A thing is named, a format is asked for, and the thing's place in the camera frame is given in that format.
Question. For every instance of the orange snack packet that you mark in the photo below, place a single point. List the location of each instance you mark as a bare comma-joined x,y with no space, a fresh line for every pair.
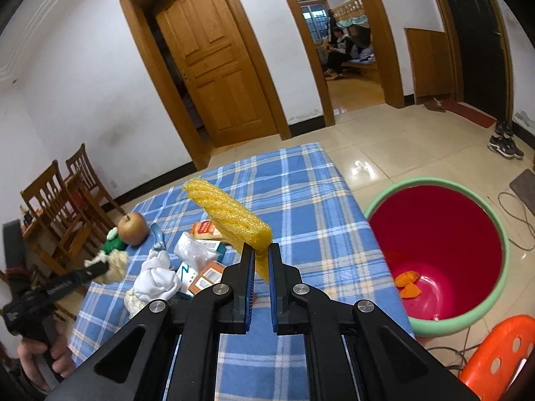
205,229

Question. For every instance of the dark entrance door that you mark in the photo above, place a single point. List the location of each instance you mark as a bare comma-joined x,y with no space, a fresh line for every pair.
476,37

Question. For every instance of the yellow foam fruit net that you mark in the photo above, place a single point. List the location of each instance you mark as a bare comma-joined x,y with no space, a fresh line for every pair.
228,213

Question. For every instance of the red bucket with green rim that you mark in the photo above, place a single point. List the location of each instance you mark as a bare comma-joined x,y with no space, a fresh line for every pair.
439,234

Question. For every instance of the wooden panel door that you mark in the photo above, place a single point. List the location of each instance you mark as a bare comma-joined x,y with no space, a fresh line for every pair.
217,62

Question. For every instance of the grey floor mat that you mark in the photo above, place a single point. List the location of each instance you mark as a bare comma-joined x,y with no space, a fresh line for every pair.
524,186

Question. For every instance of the white teal packet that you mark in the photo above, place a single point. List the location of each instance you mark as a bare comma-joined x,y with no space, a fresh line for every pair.
186,277

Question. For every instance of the orange white packet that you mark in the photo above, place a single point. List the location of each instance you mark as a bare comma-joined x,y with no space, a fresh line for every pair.
209,277

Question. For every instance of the orange plastic stool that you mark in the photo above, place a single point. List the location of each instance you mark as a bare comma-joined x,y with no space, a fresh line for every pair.
497,363

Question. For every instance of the light blue plastic piece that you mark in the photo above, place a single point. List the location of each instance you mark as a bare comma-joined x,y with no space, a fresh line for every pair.
158,238

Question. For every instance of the cream fluffy wad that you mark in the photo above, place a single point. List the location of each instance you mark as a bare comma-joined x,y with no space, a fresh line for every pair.
116,267

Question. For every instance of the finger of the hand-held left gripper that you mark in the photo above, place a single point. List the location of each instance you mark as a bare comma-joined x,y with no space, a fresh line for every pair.
71,283

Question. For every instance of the wooden table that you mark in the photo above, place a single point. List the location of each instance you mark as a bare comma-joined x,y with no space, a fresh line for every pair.
39,242

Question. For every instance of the brown slipper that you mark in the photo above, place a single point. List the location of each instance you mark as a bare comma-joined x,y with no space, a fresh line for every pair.
434,104

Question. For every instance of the low wooden wall panel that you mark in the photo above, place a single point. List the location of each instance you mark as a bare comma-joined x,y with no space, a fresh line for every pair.
428,67

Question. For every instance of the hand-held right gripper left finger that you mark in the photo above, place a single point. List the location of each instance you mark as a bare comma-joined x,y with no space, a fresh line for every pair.
250,284

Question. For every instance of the white plastic bag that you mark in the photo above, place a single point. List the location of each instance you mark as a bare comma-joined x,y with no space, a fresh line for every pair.
196,250

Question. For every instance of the orange peel piece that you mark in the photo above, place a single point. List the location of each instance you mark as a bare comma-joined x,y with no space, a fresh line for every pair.
406,278
411,291

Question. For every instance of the person's left hand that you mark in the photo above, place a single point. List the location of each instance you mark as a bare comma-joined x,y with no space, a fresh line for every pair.
65,357

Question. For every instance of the wooden bunk bed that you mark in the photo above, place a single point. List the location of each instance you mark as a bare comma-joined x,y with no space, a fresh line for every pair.
359,37

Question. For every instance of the red doormat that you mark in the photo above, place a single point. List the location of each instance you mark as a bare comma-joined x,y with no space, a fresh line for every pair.
468,112

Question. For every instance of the black grey sneaker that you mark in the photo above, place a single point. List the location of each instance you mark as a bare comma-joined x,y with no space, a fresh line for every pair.
503,128
505,148

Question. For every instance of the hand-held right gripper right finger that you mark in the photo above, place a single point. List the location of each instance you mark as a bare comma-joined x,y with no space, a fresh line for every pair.
273,284

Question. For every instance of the red yellow apple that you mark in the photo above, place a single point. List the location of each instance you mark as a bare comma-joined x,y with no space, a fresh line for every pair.
132,229

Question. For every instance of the wooden chair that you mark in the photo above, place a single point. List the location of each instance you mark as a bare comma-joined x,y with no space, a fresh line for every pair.
48,204
85,171

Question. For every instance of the white crumpled cloth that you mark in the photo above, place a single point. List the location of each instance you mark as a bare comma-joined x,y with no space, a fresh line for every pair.
156,277

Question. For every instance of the green clover-shaped container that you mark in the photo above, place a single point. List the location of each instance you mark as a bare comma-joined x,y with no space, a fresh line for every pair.
113,244

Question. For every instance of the blue plaid blanket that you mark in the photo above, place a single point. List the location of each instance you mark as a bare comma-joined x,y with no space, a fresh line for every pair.
301,200

